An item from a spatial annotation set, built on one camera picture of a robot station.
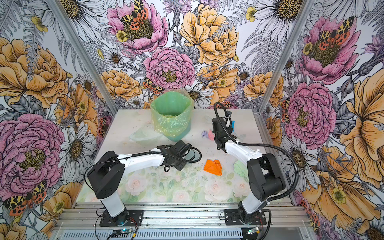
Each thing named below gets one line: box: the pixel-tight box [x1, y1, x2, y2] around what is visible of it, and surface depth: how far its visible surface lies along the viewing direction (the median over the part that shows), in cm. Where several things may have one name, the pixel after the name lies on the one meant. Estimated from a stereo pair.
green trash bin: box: [150, 90, 194, 142], surface depth 88 cm
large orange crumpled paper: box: [203, 159, 223, 176], surface depth 93 cm
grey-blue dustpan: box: [182, 149, 200, 164], surface depth 77 cm
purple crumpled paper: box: [201, 130, 209, 138], surface depth 107 cm
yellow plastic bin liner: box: [150, 89, 195, 137], surface depth 88 cm
